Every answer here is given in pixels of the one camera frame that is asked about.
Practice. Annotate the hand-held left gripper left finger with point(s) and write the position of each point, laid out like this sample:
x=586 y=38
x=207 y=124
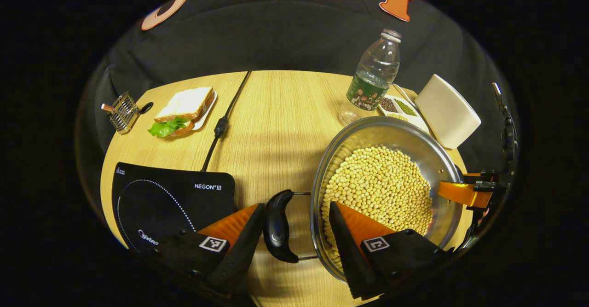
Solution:
x=239 y=256

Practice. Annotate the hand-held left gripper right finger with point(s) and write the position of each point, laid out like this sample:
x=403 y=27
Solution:
x=347 y=256

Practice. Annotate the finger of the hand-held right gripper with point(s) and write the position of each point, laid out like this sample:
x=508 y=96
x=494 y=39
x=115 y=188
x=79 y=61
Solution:
x=464 y=194
x=481 y=177

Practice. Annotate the black induction cooktop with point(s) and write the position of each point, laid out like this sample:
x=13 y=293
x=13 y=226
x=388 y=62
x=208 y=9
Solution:
x=165 y=205

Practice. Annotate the white box appliance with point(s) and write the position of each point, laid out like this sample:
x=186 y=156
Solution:
x=448 y=111

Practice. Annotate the pile of yellow soybeans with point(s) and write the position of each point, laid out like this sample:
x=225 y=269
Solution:
x=382 y=182

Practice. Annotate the white divided grain tray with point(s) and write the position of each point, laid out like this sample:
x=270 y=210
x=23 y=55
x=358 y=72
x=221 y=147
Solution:
x=395 y=106

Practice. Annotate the clear plastic water bottle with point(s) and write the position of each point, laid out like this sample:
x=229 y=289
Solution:
x=372 y=77

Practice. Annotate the sandwich with lettuce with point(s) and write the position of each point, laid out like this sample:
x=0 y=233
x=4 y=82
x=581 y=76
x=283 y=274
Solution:
x=186 y=104

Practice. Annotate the black desk grommet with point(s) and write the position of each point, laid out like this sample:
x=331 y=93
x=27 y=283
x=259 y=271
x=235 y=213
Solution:
x=146 y=108

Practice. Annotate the copper-coloured pen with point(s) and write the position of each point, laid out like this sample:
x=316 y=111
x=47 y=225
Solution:
x=106 y=107

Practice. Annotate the black backdrop cloth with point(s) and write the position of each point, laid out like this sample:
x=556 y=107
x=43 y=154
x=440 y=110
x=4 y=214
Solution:
x=276 y=35

